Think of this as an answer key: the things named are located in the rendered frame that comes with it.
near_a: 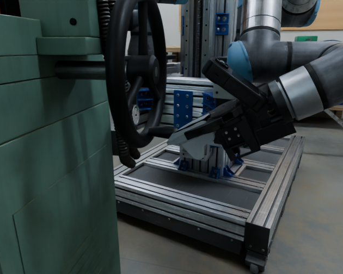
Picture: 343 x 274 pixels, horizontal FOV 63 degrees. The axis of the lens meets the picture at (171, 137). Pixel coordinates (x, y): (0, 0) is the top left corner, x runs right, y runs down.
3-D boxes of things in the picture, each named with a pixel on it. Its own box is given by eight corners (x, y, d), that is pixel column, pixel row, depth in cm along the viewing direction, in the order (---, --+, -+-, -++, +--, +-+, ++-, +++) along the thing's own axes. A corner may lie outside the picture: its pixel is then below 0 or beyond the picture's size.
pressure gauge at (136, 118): (133, 134, 82) (132, 106, 80) (121, 133, 83) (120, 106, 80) (140, 128, 88) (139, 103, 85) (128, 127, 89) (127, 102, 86)
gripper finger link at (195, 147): (175, 171, 50) (222, 153, 47) (159, 143, 49) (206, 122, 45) (179, 163, 53) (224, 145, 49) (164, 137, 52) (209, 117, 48)
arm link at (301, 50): (287, 39, 55) (295, 41, 45) (350, 38, 52) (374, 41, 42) (281, 79, 58) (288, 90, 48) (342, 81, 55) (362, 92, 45)
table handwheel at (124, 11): (125, -47, 35) (173, 4, 62) (-11, -37, 39) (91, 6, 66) (130, 172, 42) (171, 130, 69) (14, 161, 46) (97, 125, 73)
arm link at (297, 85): (308, 69, 38) (298, 62, 46) (275, 83, 40) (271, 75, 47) (328, 116, 40) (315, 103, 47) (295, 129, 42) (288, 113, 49)
